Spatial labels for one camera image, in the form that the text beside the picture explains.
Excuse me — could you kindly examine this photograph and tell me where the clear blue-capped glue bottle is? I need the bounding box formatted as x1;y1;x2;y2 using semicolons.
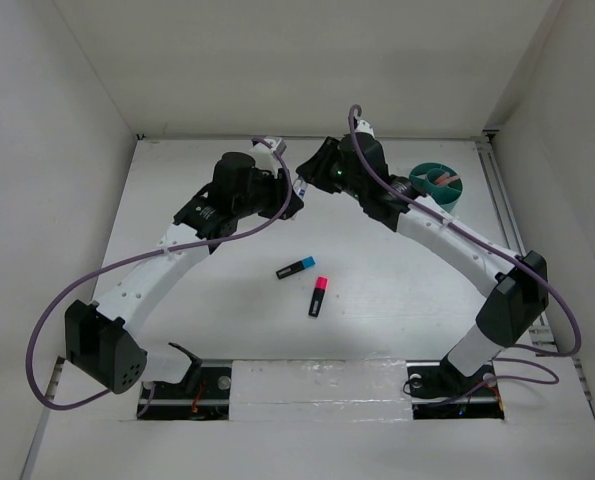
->
297;182;308;199

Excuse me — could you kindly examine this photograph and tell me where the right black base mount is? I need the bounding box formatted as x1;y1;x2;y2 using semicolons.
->
402;361;505;420

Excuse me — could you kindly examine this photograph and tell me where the teal round divided organizer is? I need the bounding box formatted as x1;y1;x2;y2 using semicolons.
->
409;162;463;212

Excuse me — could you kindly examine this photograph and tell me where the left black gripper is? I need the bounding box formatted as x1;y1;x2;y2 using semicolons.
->
233;165;301;220

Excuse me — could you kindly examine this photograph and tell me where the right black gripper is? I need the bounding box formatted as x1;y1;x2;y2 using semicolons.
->
295;136;366;201

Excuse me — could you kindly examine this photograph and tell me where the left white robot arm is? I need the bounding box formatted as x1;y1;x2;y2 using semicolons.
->
65;139;303;394

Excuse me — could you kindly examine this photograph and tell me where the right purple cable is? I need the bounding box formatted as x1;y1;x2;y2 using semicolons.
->
346;103;583;407

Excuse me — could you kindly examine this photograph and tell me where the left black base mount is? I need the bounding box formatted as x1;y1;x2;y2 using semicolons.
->
136;342;233;421

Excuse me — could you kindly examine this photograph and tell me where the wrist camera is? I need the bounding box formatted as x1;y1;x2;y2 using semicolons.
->
354;118;375;138
248;137;286;170

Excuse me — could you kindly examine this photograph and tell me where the pink black highlighter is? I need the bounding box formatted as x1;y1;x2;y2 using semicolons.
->
308;276;328;318

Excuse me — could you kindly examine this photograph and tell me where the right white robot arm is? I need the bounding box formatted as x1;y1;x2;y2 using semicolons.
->
296;133;549;399

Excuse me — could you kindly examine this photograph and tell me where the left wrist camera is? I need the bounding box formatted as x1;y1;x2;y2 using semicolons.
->
248;137;286;170

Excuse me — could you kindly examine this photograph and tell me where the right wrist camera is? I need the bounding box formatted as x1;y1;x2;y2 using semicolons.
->
354;118;375;138

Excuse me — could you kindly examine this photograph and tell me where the orange pen with white grip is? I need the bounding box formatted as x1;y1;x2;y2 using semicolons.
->
434;172;460;187

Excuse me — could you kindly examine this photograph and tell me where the blue black highlighter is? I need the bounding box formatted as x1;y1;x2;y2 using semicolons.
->
275;256;316;280

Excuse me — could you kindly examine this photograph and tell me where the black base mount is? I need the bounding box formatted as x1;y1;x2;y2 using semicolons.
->
136;342;233;421
402;361;505;420

